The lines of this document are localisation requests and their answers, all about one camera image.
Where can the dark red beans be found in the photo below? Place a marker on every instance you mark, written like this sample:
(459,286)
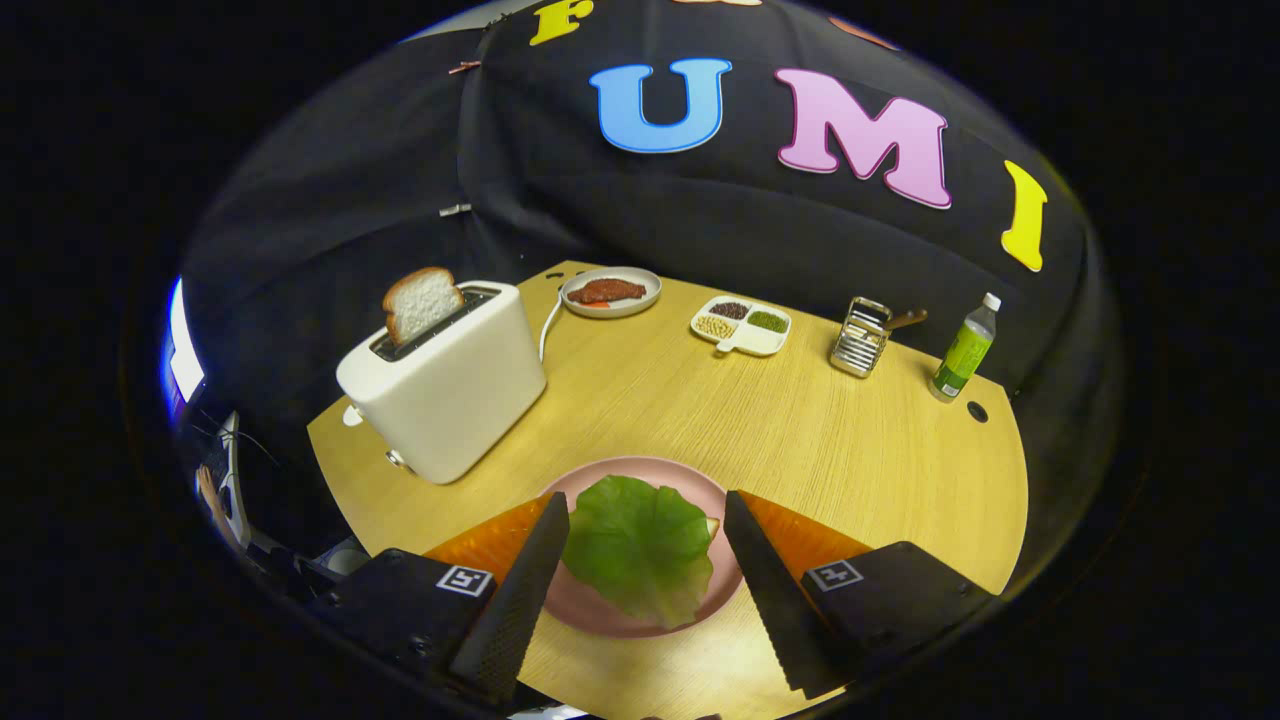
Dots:
(729,310)

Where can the green beans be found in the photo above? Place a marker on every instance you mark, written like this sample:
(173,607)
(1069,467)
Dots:
(768,322)

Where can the white divided tray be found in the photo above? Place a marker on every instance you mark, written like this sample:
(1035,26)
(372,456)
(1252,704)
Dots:
(755,342)

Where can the white toaster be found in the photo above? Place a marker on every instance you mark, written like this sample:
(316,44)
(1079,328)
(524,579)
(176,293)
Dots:
(450,400)

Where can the green lettuce leaf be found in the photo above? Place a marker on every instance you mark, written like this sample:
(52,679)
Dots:
(640,545)

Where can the pale yellow beans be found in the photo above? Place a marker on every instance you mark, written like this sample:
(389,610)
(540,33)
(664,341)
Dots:
(715,328)

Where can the pink round plate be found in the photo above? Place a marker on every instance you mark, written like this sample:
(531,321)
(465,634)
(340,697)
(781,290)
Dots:
(600,610)

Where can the brown meat patty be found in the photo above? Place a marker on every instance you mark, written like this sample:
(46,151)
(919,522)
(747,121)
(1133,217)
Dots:
(606,291)

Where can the grey round plate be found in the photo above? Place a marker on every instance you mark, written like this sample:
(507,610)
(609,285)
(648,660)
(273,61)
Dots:
(640,303)

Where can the black backdrop cloth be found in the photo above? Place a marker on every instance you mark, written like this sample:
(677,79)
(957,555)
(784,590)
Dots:
(700,220)

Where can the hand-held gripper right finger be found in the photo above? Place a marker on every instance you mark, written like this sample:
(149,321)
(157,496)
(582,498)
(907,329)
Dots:
(775,590)

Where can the green label plastic bottle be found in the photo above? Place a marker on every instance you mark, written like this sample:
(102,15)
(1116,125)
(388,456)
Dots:
(962,355)

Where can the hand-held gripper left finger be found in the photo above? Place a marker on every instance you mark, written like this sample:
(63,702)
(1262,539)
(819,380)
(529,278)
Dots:
(520,590)

